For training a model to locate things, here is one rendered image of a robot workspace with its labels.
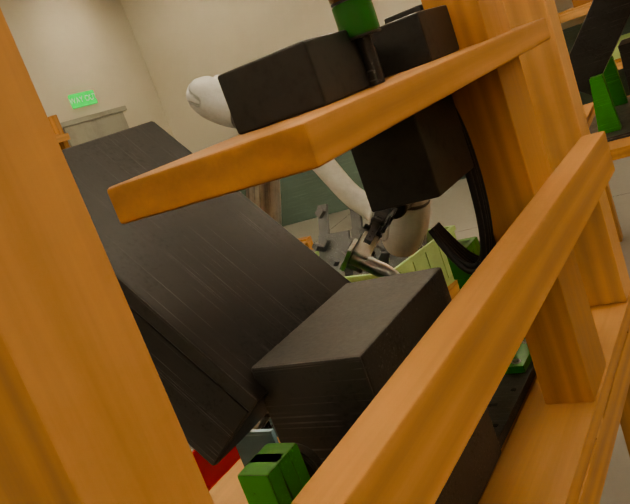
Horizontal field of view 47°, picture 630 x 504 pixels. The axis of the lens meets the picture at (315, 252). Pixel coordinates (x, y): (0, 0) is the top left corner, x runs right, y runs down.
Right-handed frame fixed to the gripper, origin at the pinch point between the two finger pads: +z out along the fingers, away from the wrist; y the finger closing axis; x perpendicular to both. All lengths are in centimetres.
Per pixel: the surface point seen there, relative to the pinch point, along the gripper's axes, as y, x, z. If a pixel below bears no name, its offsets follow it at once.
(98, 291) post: 57, -8, 77
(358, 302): 13.0, 4.4, 25.2
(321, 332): 14.1, 1.8, 34.8
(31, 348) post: 58, -8, 83
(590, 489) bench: -5, 51, 23
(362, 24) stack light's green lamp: 53, -8, 22
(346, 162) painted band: -440, -114, -625
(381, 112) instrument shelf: 55, 0, 41
